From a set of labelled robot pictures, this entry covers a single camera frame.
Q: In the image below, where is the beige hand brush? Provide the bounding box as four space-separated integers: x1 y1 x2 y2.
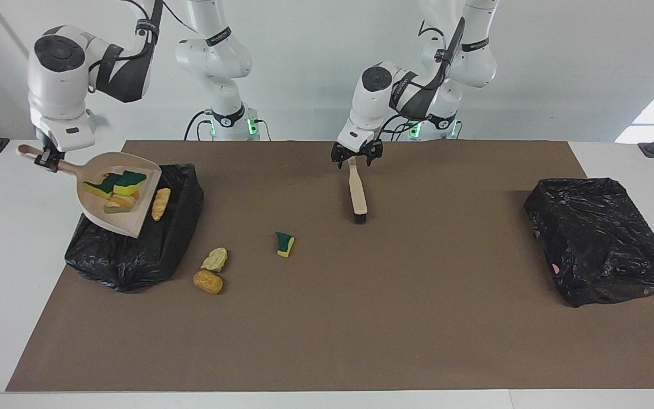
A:
348 157 368 224

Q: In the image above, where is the small green yellow sponge wedge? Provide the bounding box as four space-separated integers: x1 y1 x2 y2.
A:
275 231 295 258

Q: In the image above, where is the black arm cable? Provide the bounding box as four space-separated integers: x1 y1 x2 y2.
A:
418 16 468 91
86 0 198 94

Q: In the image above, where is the striped orange croissant toy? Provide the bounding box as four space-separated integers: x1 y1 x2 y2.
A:
151 187 172 222

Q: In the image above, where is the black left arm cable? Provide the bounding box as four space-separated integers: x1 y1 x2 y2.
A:
418 16 468 91

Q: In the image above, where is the black bagged bin pink patch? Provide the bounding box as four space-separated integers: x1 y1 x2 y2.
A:
523 178 654 308

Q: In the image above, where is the brown bread roll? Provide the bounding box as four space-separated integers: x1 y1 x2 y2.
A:
193 270 224 295

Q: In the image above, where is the beige plastic dustpan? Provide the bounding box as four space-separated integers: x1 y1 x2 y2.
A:
17 144 162 239

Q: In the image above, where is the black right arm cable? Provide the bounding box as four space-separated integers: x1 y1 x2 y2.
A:
86 0 198 94

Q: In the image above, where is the brown table mat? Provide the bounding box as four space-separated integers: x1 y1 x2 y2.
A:
6 140 654 393

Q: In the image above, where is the pale chip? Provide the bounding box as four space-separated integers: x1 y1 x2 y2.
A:
104 194 137 214
201 247 228 273

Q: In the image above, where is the yellow green sponge piece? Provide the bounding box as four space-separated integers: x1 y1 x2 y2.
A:
113 170 148 197
83 173 123 200

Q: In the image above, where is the black right base cable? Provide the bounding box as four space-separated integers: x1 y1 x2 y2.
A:
183 111 214 141

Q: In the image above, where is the black left base cable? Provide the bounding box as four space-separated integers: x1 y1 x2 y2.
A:
383 112 420 141

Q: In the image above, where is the black base cable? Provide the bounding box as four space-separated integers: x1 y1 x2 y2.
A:
383 112 420 141
183 111 214 141

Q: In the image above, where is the grey wall cable conduit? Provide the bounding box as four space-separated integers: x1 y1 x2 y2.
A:
0 0 35 64

